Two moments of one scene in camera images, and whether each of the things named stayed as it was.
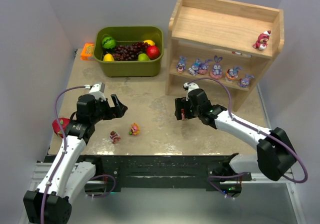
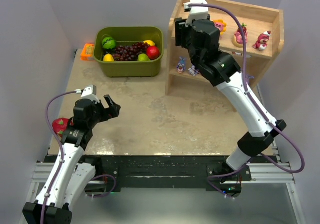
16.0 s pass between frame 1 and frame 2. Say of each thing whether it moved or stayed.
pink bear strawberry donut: moved
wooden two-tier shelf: stayed
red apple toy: stayed
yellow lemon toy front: stayed
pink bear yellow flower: moved
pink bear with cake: stayed
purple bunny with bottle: stayed
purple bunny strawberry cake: stayed
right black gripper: moved
